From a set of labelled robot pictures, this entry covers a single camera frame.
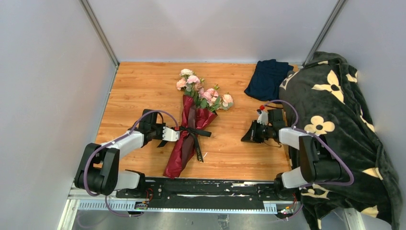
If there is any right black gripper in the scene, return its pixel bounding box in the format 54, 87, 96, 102
241, 119, 272, 143

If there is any black printed ribbon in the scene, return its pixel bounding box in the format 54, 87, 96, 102
158, 126, 212, 166

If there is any maroon wrapping paper sheet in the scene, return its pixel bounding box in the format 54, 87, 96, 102
163, 95, 217, 179

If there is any pink fake flower bunch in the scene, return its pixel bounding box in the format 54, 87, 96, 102
176, 69, 234, 112

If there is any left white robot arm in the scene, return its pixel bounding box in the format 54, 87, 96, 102
74, 109, 165, 198

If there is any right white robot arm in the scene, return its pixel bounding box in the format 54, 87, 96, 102
241, 109, 348, 200

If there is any dark blue folded cloth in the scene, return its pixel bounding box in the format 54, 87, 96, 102
244, 59, 293, 102

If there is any black floral blanket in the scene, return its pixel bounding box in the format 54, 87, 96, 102
279, 51, 403, 230

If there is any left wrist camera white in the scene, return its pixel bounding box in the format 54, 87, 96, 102
162, 126, 180, 142

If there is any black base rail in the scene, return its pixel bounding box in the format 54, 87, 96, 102
114, 177, 296, 211

